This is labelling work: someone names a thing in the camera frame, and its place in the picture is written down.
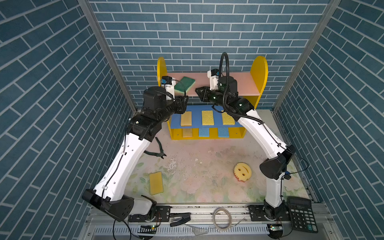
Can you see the blue sponge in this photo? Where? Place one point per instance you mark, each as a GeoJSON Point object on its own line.
{"type": "Point", "coordinates": [223, 133]}
{"type": "Point", "coordinates": [204, 133]}

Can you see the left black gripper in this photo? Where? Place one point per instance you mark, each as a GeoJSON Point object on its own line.
{"type": "Point", "coordinates": [180, 106]}

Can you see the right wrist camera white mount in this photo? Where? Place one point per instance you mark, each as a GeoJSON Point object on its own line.
{"type": "Point", "coordinates": [213, 76]}

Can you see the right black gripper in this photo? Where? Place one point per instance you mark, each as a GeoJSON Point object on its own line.
{"type": "Point", "coordinates": [205, 94]}

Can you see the yellow smiley face sponge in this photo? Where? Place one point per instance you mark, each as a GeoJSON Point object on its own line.
{"type": "Point", "coordinates": [242, 172]}

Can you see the bright yellow sponge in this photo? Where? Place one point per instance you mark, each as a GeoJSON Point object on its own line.
{"type": "Point", "coordinates": [227, 120]}
{"type": "Point", "coordinates": [208, 118]}

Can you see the aluminium front rail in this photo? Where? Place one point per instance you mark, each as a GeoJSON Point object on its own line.
{"type": "Point", "coordinates": [241, 221]}

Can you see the green scouring pad sponge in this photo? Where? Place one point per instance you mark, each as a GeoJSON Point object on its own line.
{"type": "Point", "coordinates": [184, 85]}

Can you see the black desk calculator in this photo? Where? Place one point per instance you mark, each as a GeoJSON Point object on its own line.
{"type": "Point", "coordinates": [301, 215]}

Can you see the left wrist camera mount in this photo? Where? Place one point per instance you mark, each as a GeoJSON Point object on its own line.
{"type": "Point", "coordinates": [169, 84]}

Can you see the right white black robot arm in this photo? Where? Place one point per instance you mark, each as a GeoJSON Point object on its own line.
{"type": "Point", "coordinates": [279, 155]}

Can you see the black stapler on rail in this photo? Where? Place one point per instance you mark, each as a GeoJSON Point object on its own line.
{"type": "Point", "coordinates": [179, 219]}

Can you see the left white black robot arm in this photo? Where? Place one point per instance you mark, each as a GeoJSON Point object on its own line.
{"type": "Point", "coordinates": [108, 195]}

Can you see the pale yellow orange-backed sponge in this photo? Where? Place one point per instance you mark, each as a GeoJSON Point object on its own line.
{"type": "Point", "coordinates": [187, 133]}

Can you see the yellow shelf with coloured boards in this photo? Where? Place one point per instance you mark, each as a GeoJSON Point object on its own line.
{"type": "Point", "coordinates": [250, 86]}

